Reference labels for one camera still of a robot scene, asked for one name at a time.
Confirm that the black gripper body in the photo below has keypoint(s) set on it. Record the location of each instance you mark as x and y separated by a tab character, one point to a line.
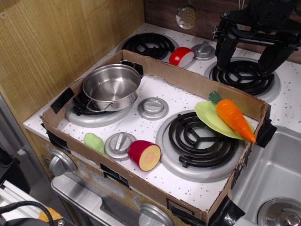
262	22

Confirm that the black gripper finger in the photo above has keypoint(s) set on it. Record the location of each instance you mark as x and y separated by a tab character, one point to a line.
272	57
226	45

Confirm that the orange toy carrot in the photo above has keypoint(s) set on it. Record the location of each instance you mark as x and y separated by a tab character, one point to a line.
228	111

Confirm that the green plastic plate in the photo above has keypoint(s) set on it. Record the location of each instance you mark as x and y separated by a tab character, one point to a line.
207	113

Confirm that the back silver stove knob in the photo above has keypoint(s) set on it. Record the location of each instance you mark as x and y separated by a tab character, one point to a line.
203	52

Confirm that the silver stove knob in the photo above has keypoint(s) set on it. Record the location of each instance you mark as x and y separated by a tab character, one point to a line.
203	52
153	108
116	146

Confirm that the hanging metal slotted spatula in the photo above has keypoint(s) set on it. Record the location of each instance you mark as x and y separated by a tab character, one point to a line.
241	4

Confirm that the back right black burner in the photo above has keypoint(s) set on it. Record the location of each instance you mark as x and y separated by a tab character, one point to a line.
244	74

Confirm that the black burner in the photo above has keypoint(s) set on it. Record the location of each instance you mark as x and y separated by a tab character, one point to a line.
244	74
157	46
194	152
78	114

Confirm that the red white toy piece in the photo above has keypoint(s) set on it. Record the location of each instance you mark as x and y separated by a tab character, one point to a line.
181	56

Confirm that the hanging metal strainer ladle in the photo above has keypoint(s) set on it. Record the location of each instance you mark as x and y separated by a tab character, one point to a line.
187	16

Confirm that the brown cardboard fence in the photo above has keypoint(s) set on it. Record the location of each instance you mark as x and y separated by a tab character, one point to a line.
182	89

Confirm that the back left black burner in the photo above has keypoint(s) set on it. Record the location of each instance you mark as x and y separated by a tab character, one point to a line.
157	46

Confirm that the centre silver stove knob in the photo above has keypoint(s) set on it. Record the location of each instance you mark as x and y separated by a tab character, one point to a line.
153	108

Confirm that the front right black burner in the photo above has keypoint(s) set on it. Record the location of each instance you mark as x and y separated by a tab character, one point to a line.
194	152

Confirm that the silver sink basin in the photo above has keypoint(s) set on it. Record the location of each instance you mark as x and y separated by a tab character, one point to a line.
271	172

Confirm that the stainless steel pot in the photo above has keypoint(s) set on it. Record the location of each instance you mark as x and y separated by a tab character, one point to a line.
111	88

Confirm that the red toy half fruit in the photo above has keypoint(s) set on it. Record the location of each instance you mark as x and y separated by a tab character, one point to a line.
145	154

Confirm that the front silver stove knob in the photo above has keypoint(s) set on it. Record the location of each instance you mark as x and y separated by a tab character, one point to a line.
116	146

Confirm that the silver sink drain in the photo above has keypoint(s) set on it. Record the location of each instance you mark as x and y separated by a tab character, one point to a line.
279	212

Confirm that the front left black burner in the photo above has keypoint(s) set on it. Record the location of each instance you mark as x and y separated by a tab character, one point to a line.
78	114

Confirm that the green toy lettuce piece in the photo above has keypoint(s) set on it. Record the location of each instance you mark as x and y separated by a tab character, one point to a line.
93	141

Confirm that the right silver oven knob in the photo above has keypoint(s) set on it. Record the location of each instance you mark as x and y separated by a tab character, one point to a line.
153	216

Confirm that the silver oven knob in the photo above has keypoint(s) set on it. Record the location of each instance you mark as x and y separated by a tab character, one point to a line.
153	216
61	163

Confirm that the left silver oven knob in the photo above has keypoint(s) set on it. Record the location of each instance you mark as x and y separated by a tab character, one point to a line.
61	163

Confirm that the orange yellow object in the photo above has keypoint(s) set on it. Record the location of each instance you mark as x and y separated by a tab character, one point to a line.
55	215

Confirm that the silver oven door handle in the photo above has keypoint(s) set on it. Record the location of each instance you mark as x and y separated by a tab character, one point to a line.
86	202

